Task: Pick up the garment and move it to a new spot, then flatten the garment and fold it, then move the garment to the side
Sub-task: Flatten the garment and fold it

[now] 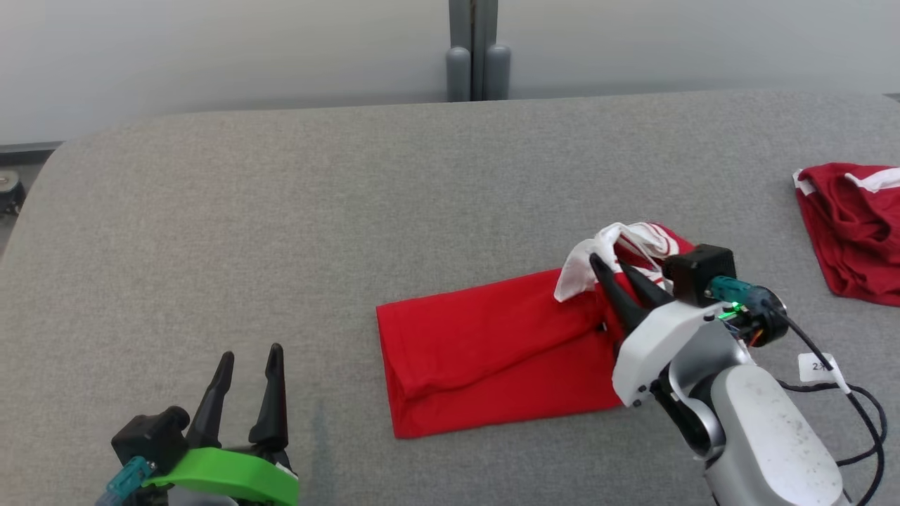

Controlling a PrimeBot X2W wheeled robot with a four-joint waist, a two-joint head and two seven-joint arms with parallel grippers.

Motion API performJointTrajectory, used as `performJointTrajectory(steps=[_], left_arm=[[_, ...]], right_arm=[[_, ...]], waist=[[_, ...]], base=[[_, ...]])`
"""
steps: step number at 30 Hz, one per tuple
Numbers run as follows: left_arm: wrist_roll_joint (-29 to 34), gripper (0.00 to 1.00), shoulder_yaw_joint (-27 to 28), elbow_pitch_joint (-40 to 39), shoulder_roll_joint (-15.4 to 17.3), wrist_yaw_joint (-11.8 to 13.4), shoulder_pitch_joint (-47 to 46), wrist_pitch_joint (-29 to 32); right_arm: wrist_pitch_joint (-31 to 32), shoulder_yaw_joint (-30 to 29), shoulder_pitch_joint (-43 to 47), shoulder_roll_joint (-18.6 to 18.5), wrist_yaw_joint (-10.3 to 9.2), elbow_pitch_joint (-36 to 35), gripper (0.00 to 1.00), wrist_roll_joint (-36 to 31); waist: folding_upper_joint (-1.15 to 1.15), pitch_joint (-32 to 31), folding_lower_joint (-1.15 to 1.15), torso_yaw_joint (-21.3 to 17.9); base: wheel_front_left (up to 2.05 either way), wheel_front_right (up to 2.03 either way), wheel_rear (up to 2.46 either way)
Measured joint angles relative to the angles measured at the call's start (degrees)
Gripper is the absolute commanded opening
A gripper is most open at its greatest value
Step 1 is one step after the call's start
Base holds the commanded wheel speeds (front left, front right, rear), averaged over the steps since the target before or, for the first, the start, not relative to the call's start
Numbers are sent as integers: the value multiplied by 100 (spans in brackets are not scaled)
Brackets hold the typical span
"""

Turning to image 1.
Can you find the grey round post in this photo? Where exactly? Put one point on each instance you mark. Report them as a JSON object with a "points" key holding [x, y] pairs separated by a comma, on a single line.
{"points": [[498, 70], [458, 74]]}

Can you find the red shorts with white stripes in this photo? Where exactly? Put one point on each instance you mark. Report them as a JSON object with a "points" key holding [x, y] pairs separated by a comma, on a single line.
{"points": [[851, 239]]}

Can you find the red shirt with white collar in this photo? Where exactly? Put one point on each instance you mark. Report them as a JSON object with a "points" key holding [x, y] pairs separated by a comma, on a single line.
{"points": [[478, 351]]}

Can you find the grey partition frame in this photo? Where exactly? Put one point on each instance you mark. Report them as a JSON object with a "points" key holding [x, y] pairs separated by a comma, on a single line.
{"points": [[477, 28]]}

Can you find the white paper label tag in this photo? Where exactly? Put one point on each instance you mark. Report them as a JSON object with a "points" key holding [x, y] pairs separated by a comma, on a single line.
{"points": [[819, 367]]}

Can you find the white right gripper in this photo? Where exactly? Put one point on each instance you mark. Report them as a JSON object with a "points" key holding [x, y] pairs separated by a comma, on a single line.
{"points": [[654, 344]]}

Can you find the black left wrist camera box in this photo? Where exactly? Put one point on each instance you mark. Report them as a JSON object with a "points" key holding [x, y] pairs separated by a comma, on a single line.
{"points": [[148, 436]]}

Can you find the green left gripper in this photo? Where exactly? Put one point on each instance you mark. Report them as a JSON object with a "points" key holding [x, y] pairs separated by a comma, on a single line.
{"points": [[232, 471]]}

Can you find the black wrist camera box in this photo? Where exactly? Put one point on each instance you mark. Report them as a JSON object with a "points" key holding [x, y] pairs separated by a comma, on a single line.
{"points": [[699, 274], [148, 436]]}

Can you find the dark metal floor foot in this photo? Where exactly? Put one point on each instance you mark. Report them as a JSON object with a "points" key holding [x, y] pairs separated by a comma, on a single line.
{"points": [[10, 186]]}

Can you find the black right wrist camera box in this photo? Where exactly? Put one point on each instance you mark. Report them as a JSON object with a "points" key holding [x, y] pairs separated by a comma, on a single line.
{"points": [[699, 274]]}

